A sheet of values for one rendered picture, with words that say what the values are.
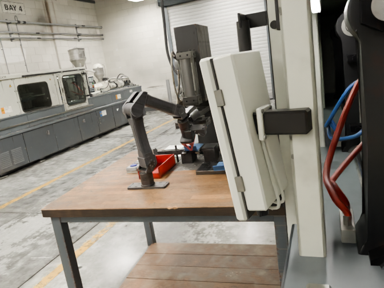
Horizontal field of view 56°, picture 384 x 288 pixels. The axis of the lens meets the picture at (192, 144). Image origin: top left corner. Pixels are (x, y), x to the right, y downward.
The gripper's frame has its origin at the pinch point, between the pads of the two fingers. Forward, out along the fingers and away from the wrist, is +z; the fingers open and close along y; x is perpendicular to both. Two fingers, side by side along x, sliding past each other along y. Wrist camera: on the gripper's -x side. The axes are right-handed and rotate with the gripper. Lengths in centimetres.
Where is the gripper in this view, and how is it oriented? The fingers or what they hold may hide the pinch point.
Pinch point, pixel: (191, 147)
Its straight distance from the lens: 196.0
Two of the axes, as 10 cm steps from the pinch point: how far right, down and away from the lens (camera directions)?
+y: 1.8, -6.9, 7.0
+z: 2.3, 7.2, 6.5
